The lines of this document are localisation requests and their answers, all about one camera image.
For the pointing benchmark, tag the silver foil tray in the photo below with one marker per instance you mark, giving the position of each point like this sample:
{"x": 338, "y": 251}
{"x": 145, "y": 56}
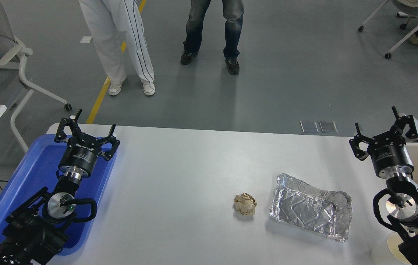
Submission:
{"x": 310, "y": 208}

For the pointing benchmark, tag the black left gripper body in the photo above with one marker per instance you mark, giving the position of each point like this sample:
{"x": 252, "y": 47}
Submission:
{"x": 81, "y": 156}

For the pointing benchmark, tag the clear floor plate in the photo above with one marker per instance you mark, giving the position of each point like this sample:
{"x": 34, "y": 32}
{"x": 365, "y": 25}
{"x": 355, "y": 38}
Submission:
{"x": 328, "y": 126}
{"x": 309, "y": 126}

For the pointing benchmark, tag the crumpled tan paper ball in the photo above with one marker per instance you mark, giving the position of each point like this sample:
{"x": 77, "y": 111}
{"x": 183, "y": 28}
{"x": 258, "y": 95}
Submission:
{"x": 245, "y": 204}

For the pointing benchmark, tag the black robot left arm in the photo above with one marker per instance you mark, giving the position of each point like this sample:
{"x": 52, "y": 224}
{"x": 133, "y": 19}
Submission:
{"x": 28, "y": 228}

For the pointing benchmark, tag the white paper cup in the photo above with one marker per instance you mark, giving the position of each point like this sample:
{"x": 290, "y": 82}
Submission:
{"x": 394, "y": 247}

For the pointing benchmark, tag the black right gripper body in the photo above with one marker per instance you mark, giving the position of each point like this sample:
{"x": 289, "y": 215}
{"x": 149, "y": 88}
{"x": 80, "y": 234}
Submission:
{"x": 391, "y": 154}

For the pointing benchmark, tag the blue plastic tray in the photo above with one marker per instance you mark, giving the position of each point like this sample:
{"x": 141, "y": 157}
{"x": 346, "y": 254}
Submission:
{"x": 28, "y": 173}

